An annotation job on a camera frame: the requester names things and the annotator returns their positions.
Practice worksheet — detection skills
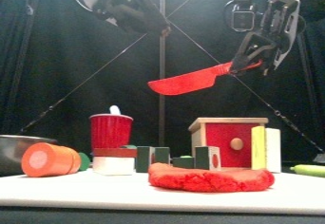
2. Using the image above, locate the orange toy carrot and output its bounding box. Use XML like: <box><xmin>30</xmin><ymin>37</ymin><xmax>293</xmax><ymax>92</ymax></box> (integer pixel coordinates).
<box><xmin>21</xmin><ymin>142</ymin><xmax>91</xmax><ymax>178</ymax></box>

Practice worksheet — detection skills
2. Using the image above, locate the yellow and white block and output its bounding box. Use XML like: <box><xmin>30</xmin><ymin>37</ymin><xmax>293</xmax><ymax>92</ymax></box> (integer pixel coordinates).
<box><xmin>251</xmin><ymin>125</ymin><xmax>284</xmax><ymax>174</ymax></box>

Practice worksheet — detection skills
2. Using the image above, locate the plain green block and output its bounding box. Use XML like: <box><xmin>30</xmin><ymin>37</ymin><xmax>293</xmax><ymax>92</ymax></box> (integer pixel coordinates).
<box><xmin>172</xmin><ymin>155</ymin><xmax>197</xmax><ymax>170</ymax></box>
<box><xmin>136</xmin><ymin>145</ymin><xmax>157</xmax><ymax>174</ymax></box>
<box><xmin>154</xmin><ymin>146</ymin><xmax>172</xmax><ymax>166</ymax></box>

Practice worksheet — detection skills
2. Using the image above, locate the vertical metal frame pole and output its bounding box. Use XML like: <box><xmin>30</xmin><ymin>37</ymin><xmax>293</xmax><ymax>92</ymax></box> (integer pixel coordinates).
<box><xmin>158</xmin><ymin>0</ymin><xmax>168</xmax><ymax>147</ymax></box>

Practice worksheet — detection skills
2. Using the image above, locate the red play dough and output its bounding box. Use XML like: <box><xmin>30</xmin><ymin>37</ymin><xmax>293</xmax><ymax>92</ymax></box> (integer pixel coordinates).
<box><xmin>148</xmin><ymin>162</ymin><xmax>277</xmax><ymax>194</ymax></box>

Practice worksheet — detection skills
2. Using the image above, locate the green block with red dot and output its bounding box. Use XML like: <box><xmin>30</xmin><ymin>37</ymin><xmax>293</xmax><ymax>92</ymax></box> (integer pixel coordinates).
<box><xmin>193</xmin><ymin>145</ymin><xmax>223</xmax><ymax>172</ymax></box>

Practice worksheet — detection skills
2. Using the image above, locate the white cutting board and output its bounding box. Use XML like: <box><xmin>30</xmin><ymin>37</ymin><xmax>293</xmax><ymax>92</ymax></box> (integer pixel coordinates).
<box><xmin>0</xmin><ymin>167</ymin><xmax>325</xmax><ymax>216</ymax></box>

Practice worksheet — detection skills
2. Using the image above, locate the red toy knife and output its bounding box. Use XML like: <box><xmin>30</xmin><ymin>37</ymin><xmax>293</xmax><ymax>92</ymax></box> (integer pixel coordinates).
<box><xmin>148</xmin><ymin>60</ymin><xmax>264</xmax><ymax>97</ymax></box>

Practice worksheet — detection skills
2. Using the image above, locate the metal bowl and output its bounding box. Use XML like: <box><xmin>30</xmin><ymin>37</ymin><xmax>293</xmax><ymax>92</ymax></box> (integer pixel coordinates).
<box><xmin>0</xmin><ymin>134</ymin><xmax>61</xmax><ymax>177</ymax></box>

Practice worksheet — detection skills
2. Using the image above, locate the red and white block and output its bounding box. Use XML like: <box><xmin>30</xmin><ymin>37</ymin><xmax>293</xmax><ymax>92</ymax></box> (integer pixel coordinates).
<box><xmin>91</xmin><ymin>147</ymin><xmax>138</xmax><ymax>176</ymax></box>

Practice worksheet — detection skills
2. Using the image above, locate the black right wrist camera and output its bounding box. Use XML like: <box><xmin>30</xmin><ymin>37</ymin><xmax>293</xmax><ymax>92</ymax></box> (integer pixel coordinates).
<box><xmin>224</xmin><ymin>0</ymin><xmax>261</xmax><ymax>33</ymax></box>

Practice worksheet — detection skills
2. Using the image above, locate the thin diagonal brace cable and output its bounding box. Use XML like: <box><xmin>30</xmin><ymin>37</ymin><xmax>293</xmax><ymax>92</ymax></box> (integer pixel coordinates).
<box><xmin>166</xmin><ymin>18</ymin><xmax>325</xmax><ymax>155</ymax></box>
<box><xmin>18</xmin><ymin>0</ymin><xmax>215</xmax><ymax>132</ymax></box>

